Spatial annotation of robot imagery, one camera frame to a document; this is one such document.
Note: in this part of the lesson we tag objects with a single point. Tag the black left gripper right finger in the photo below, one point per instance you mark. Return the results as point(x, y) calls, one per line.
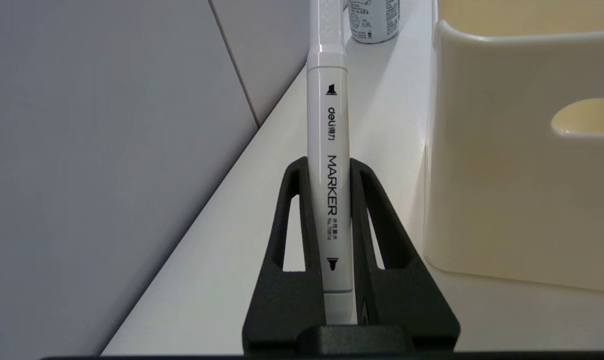
point(406, 300)

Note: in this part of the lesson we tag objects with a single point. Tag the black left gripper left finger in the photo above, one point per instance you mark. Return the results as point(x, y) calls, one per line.
point(277, 305)

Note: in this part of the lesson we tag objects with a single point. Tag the white black-capped marker pen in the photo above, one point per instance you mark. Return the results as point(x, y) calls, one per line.
point(326, 125)

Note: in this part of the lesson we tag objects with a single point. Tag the cream plastic basket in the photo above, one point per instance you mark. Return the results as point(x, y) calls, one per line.
point(506, 200)

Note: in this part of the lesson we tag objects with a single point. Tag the blue-capped spray can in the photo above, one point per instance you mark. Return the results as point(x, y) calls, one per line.
point(374, 20)

